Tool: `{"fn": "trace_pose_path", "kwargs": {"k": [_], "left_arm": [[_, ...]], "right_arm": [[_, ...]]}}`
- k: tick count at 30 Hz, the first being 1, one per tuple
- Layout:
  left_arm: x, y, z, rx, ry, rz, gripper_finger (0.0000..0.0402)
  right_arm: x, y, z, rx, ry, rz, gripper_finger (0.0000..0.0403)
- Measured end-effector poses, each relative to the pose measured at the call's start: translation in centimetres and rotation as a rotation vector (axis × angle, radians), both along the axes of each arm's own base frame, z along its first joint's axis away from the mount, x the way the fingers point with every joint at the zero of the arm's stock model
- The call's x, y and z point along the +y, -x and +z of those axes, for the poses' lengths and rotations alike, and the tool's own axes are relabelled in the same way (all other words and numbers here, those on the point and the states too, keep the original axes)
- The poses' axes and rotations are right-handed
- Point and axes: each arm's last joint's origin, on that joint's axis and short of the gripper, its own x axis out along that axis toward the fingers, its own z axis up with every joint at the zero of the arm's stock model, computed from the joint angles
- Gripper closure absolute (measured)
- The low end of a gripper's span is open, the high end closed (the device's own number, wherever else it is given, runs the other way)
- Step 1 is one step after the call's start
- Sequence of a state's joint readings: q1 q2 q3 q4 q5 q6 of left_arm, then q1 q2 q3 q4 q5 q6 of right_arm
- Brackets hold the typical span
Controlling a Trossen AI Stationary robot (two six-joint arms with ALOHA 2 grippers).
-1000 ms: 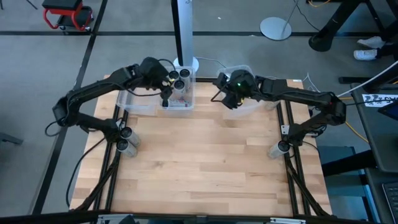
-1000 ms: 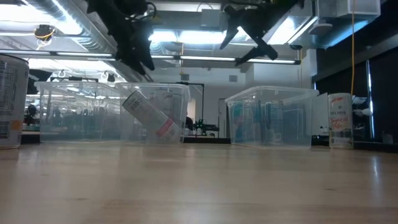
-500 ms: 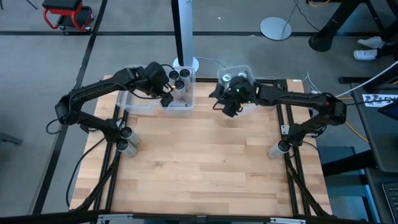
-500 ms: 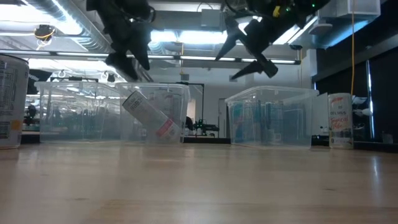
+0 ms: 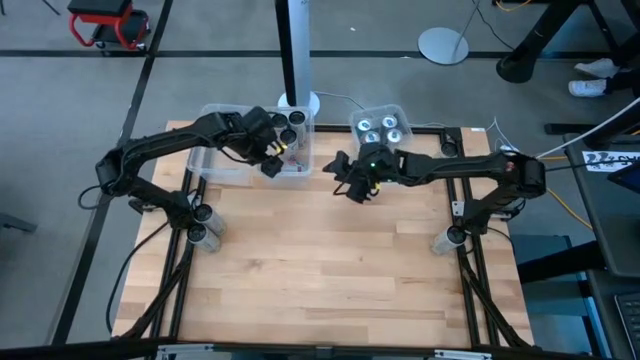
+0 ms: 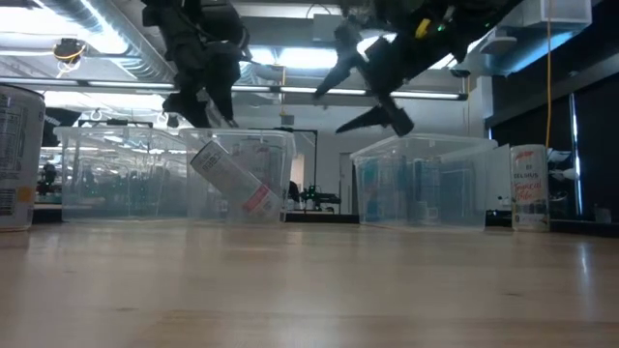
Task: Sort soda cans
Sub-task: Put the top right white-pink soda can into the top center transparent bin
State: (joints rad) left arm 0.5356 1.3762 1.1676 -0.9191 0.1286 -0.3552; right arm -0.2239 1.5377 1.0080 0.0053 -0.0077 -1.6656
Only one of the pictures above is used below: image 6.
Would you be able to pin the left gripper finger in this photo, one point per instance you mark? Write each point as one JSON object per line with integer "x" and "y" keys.
{"x": 227, "y": 92}
{"x": 186, "y": 106}

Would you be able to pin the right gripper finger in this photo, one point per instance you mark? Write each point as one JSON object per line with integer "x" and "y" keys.
{"x": 345, "y": 67}
{"x": 372, "y": 118}

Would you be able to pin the white Celsius can red band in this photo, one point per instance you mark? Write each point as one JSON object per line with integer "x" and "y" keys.
{"x": 232, "y": 181}
{"x": 268, "y": 159}

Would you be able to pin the clear plastic bin with sticker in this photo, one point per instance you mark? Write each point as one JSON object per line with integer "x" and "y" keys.
{"x": 372, "y": 212}

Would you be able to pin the white Celsius can yellow band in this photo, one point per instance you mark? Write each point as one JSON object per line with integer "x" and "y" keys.
{"x": 21, "y": 159}
{"x": 529, "y": 193}

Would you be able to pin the long ceiling light strip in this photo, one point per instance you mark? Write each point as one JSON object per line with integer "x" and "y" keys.
{"x": 425, "y": 94}

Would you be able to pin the distant robot workstation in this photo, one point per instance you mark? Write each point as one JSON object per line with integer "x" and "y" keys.
{"x": 319, "y": 197}

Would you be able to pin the white air conditioner unit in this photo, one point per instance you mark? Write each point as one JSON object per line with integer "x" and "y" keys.
{"x": 556, "y": 12}

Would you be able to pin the black hanging banner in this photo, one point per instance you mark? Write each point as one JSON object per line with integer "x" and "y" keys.
{"x": 58, "y": 125}

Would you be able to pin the person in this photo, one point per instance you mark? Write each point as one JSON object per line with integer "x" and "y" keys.
{"x": 48, "y": 176}

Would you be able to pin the black gantry frame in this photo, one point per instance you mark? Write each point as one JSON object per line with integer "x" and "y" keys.
{"x": 315, "y": 159}

